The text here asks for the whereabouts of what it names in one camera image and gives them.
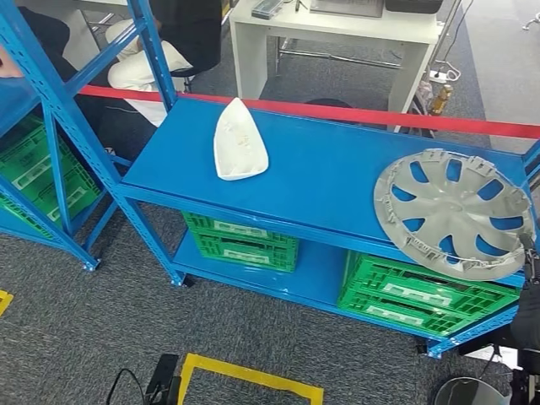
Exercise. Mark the silver wheel hubcap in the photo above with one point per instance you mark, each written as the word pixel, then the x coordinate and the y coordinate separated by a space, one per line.
pixel 455 215

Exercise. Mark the white plastic shell part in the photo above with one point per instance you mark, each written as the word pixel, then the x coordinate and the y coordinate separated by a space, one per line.
pixel 238 145

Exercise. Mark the blue metal shelf rack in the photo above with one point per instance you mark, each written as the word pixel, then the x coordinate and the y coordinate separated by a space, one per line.
pixel 320 167
pixel 56 167

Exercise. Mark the green folding plastic crate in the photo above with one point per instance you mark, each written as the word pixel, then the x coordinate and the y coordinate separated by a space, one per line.
pixel 16 145
pixel 210 254
pixel 84 193
pixel 354 310
pixel 379 271
pixel 198 223

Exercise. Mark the red barrier belt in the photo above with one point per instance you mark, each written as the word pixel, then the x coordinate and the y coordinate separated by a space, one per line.
pixel 337 114

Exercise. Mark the black office chair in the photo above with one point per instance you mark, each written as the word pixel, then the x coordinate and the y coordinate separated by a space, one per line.
pixel 183 72

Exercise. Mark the clear plastic case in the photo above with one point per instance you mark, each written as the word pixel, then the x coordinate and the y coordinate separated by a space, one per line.
pixel 266 8

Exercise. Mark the grey laptop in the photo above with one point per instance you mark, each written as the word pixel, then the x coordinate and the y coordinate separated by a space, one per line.
pixel 345 7

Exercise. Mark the crumpled plastic bag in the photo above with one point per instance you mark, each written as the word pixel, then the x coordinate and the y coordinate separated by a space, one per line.
pixel 424 95

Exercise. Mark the golden bottle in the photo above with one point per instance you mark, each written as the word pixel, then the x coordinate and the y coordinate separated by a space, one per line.
pixel 440 99

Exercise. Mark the white power strip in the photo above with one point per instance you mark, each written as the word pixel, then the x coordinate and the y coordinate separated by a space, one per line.
pixel 440 75

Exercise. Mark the black device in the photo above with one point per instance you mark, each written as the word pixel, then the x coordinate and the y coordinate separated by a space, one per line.
pixel 411 4

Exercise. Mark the thin metal pole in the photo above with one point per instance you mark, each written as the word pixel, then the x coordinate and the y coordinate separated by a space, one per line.
pixel 445 33

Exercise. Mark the chrome stanchion post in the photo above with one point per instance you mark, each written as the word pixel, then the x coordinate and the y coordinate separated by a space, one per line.
pixel 468 394

